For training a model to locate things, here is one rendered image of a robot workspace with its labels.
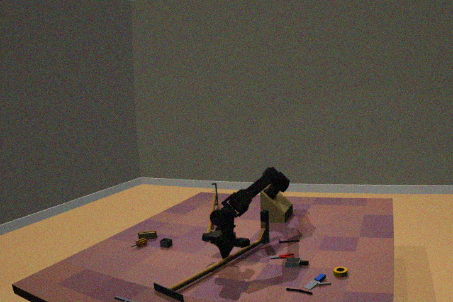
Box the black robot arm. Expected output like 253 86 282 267
210 167 290 245

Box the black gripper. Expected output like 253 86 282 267
202 223 250 259

